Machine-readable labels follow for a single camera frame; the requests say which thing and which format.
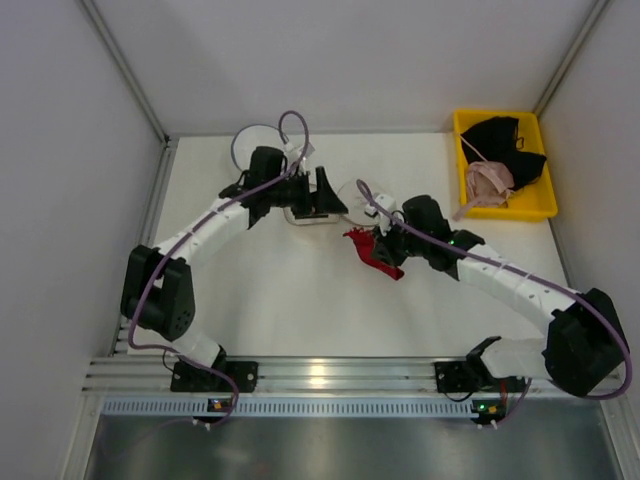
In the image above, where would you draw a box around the red lace bra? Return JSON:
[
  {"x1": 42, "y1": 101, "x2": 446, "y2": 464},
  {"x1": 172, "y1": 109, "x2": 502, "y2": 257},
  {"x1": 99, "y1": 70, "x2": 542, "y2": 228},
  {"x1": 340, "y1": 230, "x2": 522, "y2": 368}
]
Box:
[{"x1": 342, "y1": 227, "x2": 405, "y2": 281}]

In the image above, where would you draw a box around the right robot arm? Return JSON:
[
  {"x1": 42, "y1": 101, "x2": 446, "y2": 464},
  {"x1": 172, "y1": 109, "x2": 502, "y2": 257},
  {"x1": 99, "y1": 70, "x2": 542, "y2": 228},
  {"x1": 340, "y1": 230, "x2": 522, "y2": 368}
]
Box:
[{"x1": 365, "y1": 195, "x2": 633, "y2": 399}]

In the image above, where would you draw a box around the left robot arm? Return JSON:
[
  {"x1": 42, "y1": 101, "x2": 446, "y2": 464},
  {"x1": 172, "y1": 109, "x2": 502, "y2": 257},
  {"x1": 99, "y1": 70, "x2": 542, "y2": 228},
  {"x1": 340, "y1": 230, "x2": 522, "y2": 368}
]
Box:
[{"x1": 120, "y1": 146, "x2": 348, "y2": 369}]

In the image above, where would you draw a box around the white mesh bag blue trim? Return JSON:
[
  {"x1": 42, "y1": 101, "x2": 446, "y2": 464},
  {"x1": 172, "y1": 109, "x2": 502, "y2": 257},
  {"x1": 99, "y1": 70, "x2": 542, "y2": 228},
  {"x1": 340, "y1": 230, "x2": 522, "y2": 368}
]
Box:
[{"x1": 231, "y1": 124, "x2": 289, "y2": 184}]

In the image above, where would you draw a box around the pink bra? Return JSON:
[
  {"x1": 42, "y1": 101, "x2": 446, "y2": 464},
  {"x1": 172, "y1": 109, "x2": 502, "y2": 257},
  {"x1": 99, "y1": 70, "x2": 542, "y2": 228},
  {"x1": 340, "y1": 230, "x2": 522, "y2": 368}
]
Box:
[{"x1": 453, "y1": 134, "x2": 515, "y2": 221}]

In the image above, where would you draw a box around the black bra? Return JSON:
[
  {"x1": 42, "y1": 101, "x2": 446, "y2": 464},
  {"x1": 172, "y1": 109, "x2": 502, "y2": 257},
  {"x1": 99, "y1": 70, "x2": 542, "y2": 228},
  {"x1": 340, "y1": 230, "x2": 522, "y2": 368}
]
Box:
[{"x1": 461, "y1": 116, "x2": 547, "y2": 190}]

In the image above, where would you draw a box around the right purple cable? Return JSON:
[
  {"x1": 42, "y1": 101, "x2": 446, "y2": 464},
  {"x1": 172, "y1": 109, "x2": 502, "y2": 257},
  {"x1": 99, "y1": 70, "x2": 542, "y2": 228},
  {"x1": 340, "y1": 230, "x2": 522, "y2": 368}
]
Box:
[{"x1": 354, "y1": 179, "x2": 632, "y2": 430}]

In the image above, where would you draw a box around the purple cable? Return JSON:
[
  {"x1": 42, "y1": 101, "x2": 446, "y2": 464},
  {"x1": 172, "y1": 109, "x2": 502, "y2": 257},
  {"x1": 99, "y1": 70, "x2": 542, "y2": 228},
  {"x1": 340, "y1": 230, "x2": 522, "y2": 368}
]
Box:
[
  {"x1": 128, "y1": 110, "x2": 314, "y2": 431},
  {"x1": 354, "y1": 179, "x2": 632, "y2": 430}
]

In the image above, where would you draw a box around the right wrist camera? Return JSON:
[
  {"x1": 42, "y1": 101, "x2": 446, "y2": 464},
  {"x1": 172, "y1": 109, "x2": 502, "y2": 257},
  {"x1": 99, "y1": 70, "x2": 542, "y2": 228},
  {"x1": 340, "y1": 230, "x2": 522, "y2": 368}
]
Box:
[{"x1": 364, "y1": 193, "x2": 396, "y2": 236}]

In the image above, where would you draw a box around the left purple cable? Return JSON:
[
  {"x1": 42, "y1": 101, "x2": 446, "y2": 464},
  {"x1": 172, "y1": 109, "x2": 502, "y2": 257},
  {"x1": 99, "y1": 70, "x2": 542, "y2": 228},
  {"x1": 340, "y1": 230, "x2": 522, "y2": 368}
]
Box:
[{"x1": 128, "y1": 110, "x2": 314, "y2": 431}]

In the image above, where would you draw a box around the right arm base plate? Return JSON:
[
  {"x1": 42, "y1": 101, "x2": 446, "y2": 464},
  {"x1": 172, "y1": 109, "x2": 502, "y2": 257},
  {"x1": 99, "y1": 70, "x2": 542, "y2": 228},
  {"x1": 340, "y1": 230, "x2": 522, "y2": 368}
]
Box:
[{"x1": 434, "y1": 336, "x2": 526, "y2": 400}]

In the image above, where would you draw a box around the aluminium front rail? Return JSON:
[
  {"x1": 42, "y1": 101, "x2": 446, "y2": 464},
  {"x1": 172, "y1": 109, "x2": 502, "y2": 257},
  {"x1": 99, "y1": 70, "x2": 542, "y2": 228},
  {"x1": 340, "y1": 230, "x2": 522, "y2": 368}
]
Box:
[{"x1": 79, "y1": 355, "x2": 626, "y2": 396}]

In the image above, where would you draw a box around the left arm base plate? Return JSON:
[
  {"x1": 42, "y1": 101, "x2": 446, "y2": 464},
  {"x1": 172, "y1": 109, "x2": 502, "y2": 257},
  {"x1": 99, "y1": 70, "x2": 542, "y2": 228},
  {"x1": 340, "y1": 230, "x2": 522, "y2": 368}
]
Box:
[{"x1": 169, "y1": 351, "x2": 259, "y2": 393}]

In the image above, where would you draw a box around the slotted cable duct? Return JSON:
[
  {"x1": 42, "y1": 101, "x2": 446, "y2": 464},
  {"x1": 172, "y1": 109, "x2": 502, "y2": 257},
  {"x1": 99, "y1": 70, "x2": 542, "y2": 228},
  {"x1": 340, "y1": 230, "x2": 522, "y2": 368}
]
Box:
[{"x1": 99, "y1": 397, "x2": 626, "y2": 417}]

